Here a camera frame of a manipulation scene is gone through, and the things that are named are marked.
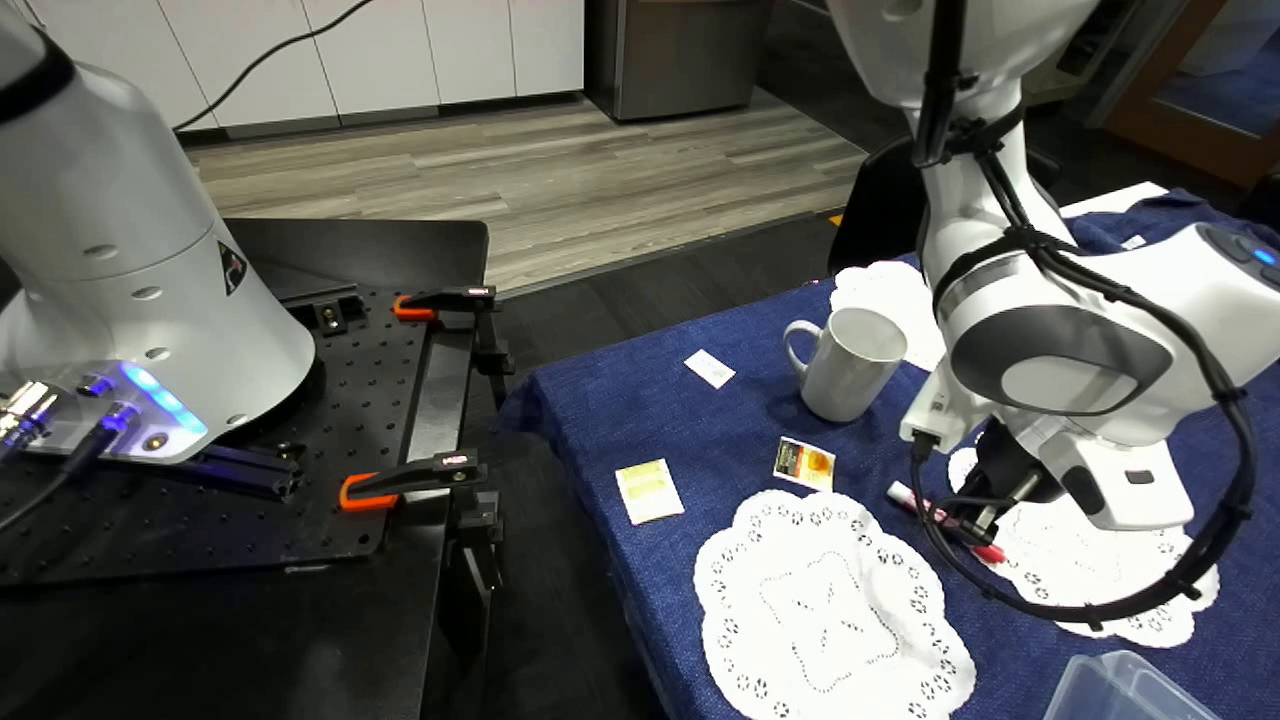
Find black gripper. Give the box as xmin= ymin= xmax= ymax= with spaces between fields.
xmin=930 ymin=420 xmax=1072 ymax=539

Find red and white marker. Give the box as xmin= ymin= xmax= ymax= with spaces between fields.
xmin=886 ymin=476 xmax=1014 ymax=568

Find small white paper doily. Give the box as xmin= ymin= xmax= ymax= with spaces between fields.
xmin=943 ymin=445 xmax=1223 ymax=651
xmin=828 ymin=256 xmax=956 ymax=377

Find large white paper doily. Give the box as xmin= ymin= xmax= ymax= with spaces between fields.
xmin=687 ymin=485 xmax=979 ymax=720

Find orange yellow tea packet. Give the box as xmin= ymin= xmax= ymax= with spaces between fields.
xmin=769 ymin=434 xmax=841 ymax=496

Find grey ceramic mug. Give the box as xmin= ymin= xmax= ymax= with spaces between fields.
xmin=781 ymin=303 xmax=911 ymax=430

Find clear plastic container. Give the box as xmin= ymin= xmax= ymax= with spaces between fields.
xmin=1042 ymin=649 xmax=1223 ymax=720

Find blue denim tablecloth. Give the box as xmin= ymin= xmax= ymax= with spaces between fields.
xmin=513 ymin=193 xmax=1280 ymax=720

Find small white card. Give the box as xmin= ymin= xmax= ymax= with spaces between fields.
xmin=680 ymin=349 xmax=739 ymax=394

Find black plastic chair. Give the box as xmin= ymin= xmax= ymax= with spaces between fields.
xmin=825 ymin=134 xmax=937 ymax=278

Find pale yellow card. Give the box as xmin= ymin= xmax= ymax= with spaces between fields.
xmin=612 ymin=458 xmax=687 ymax=527

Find brown wooden furniture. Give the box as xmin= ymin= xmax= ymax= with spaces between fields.
xmin=1095 ymin=0 xmax=1280 ymax=193

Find stainless steel appliance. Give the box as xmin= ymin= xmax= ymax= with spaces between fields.
xmin=584 ymin=0 xmax=778 ymax=129

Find orange black bar clamp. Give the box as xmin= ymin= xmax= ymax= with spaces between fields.
xmin=390 ymin=280 xmax=501 ymax=327
xmin=333 ymin=449 xmax=486 ymax=522

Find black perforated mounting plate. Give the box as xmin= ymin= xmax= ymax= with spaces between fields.
xmin=0 ymin=285 xmax=446 ymax=594

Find white cabinets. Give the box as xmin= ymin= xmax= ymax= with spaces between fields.
xmin=17 ymin=0 xmax=594 ymax=136

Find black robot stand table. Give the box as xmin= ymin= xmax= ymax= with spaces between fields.
xmin=0 ymin=218 xmax=515 ymax=720

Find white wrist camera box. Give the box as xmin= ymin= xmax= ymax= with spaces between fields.
xmin=1053 ymin=434 xmax=1201 ymax=533

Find small black bracket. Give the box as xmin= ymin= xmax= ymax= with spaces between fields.
xmin=314 ymin=292 xmax=371 ymax=338

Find black wall cable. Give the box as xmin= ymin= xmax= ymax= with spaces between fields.
xmin=173 ymin=0 xmax=378 ymax=136

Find black base cable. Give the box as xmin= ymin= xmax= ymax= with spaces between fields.
xmin=0 ymin=406 xmax=138 ymax=535

